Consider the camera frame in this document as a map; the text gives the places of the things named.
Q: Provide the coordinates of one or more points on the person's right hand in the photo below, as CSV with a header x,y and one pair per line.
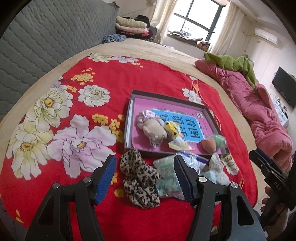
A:
x,y
266,205

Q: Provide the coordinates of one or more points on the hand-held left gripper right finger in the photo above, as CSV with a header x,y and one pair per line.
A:
x,y
183,178

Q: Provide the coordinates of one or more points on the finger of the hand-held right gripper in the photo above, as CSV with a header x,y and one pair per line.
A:
x,y
263,154
256,160

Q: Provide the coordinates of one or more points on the white floral cloth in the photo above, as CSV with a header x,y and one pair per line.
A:
x,y
216,162

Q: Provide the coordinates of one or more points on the white curtain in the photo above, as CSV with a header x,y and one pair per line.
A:
x,y
161,20
226,32

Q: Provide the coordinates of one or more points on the black television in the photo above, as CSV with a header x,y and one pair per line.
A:
x,y
284,85

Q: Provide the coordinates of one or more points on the beige bed sheet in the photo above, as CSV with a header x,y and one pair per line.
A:
x,y
143,48

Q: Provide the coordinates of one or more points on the stack of folded clothes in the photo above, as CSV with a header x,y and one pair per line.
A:
x,y
129,25

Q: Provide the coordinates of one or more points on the peach makeup sponge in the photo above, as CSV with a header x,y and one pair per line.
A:
x,y
206,146

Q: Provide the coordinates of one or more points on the black framed window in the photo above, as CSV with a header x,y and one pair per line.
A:
x,y
198,18

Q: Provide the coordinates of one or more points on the leopard print scarf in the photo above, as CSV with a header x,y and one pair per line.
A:
x,y
138,180

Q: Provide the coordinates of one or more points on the pink shallow cardboard box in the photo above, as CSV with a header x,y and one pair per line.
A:
x,y
128,122

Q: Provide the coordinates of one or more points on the green round puff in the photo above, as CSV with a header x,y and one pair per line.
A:
x,y
218,140

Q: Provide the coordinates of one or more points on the yellow cartoon wipes packet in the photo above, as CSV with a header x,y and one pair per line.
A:
x,y
172,129

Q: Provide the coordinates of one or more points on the green blanket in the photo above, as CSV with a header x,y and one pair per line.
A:
x,y
231,62

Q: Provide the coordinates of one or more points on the beige plush toy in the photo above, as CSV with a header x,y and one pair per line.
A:
x,y
152,129

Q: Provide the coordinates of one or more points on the clothes on window sill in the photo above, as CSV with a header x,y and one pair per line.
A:
x,y
198,42

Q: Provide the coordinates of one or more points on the white television cabinet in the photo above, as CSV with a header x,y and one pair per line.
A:
x,y
281,111

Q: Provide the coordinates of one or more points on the pale green tissue packet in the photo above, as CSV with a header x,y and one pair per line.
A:
x,y
166,178

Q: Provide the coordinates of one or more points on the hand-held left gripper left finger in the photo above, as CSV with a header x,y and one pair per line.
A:
x,y
106,180

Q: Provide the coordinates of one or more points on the red floral blanket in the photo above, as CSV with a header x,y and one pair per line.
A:
x,y
150,78

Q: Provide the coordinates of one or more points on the white air conditioner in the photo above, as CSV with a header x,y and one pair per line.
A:
x,y
266,36

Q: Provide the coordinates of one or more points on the clear mask packet blue zip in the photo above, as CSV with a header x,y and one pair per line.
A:
x,y
195,163

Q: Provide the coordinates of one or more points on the pink quilt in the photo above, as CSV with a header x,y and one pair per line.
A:
x,y
249,104

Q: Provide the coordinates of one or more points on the grey quilted headboard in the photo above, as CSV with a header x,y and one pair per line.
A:
x,y
46,34

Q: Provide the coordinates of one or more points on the dark floral cloth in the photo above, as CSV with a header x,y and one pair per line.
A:
x,y
113,38

